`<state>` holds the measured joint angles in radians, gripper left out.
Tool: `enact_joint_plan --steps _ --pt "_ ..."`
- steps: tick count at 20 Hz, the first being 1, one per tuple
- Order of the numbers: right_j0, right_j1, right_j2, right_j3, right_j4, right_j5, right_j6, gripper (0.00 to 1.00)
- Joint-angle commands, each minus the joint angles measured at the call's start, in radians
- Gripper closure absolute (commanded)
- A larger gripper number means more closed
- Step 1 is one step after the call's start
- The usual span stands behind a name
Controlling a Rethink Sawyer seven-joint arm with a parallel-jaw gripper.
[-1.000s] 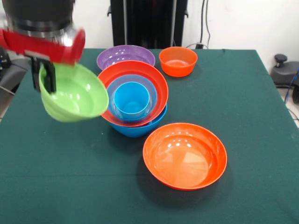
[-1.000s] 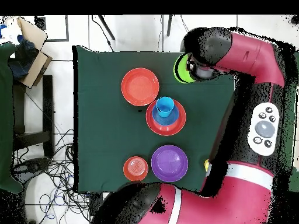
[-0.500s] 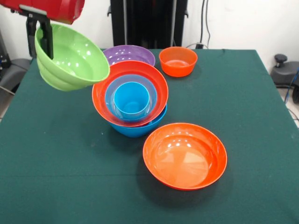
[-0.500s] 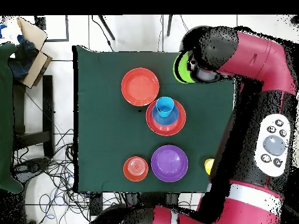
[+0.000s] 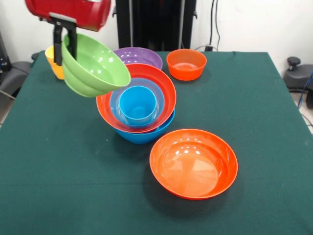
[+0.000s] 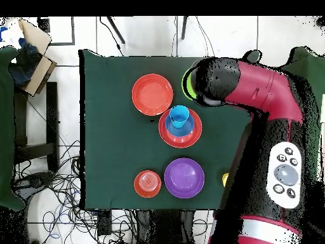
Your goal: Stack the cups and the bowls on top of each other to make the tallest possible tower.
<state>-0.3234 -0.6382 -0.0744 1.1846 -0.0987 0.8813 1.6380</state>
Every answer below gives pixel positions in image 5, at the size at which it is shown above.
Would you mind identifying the large orange bowl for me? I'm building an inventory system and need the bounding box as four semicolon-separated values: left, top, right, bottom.
96;63;177;134
149;128;239;201

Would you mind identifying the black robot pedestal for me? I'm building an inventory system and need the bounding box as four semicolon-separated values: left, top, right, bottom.
112;0;198;52

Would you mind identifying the blue cup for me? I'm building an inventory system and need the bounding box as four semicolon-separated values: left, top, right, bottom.
119;86;157;125

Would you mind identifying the small orange bowl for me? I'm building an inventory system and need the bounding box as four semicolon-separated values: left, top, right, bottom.
166;48;207;81

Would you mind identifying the yellow cup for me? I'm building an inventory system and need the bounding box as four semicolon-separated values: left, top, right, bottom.
45;46;59;71

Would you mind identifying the black cable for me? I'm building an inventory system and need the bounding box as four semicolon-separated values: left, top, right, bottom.
209;0;222;51

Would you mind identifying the grey pedestal foot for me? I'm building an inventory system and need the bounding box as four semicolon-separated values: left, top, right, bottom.
283;56;313;90
0;52;39;98

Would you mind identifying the large blue bowl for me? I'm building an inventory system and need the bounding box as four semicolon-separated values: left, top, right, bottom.
114;109;176;145

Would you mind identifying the small blue bowl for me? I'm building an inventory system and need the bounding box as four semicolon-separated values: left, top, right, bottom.
110;77;165;130

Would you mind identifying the orange cup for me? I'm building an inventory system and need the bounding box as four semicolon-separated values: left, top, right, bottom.
51;64;65;80

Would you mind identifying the blue cable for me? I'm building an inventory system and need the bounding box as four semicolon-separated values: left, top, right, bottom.
297;70;313;110

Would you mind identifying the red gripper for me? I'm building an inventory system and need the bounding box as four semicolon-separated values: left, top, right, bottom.
24;0;112;67

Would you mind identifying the purple bowl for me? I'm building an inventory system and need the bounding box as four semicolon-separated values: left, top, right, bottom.
112;47;163;71

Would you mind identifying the green bowl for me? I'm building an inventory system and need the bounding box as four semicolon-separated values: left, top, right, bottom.
61;33;132;98

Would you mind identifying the dark green tablecloth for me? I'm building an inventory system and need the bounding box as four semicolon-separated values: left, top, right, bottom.
0;50;313;235

